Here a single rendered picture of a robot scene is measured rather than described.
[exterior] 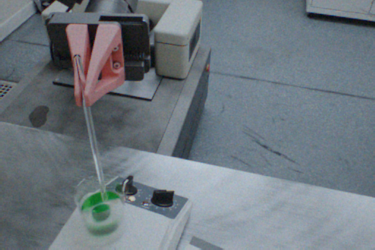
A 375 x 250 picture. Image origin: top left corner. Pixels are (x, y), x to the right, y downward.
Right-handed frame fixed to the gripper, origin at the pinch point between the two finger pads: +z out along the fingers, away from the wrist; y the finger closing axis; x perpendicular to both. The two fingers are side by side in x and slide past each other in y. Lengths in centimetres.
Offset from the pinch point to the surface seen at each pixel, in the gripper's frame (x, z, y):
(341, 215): 28.6, -6.6, 34.0
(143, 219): 19.8, 0.0, 4.2
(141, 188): 24.8, -8.3, 3.1
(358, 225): 28.6, -4.9, 36.1
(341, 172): 104, -77, 80
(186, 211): 24.4, -4.3, 9.7
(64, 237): 19.8, 2.7, -4.8
